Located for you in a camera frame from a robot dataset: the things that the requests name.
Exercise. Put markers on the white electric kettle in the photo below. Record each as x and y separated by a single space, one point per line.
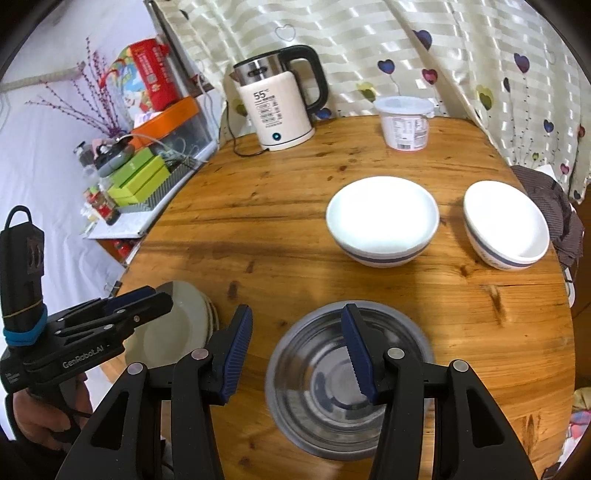
277 110

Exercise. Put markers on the red packet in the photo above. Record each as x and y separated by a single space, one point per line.
154 74

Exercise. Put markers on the black white striped tray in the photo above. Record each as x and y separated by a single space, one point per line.
173 183

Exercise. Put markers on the white wall pipe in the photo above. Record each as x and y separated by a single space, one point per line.
41 78

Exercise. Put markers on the brown wooden panel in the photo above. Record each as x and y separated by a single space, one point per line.
581 332

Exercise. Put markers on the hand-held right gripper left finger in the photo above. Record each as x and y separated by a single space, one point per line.
238 350

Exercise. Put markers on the small dark jar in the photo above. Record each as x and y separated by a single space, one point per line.
85 154

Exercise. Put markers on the white plastic tub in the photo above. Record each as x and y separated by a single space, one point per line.
406 129

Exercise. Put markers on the orange box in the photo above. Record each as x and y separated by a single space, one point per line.
171 115

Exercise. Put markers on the dark green box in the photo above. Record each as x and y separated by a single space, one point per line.
136 166

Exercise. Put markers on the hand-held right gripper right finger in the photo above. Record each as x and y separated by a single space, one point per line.
358 355

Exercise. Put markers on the small white bowl blue stripe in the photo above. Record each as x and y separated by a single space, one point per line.
503 221

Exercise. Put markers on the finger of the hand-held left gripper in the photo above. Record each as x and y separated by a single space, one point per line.
134 295
152 307

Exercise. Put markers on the person's left hand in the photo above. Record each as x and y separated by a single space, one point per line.
37 417

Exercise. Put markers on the large white bowl blue stripe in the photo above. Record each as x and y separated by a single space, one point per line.
378 217

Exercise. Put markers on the grey handheld device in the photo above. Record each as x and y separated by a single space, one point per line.
113 157

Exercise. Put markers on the stainless steel bowl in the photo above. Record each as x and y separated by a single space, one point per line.
323 392

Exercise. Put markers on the heart print curtain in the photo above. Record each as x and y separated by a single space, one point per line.
346 37

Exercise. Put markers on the lime green box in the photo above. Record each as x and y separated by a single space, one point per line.
145 191
143 177

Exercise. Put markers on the dark checked cloth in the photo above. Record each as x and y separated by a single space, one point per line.
554 203

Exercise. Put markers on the clear plastic storage box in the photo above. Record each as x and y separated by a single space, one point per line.
194 134

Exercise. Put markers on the person's left forearm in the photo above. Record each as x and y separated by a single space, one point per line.
27 461

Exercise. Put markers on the white shelf board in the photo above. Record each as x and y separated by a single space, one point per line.
124 226

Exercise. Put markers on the purple flower branches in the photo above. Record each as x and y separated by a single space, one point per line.
108 121

